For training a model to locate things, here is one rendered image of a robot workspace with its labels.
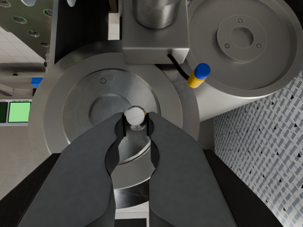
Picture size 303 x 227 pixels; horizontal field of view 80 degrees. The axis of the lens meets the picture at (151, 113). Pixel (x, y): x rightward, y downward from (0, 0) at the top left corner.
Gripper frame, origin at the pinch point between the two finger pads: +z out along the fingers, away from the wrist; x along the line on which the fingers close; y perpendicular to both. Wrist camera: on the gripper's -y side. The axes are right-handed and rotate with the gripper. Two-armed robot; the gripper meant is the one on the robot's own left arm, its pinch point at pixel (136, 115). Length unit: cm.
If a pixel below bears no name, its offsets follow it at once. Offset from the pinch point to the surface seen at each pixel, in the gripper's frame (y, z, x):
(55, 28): -4.3, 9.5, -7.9
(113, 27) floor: 15, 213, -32
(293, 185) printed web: 9.5, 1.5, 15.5
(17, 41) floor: 32, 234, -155
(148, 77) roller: -0.9, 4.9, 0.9
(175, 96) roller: 0.4, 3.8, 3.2
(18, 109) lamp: 17.0, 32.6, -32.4
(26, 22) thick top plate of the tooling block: -3.4, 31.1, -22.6
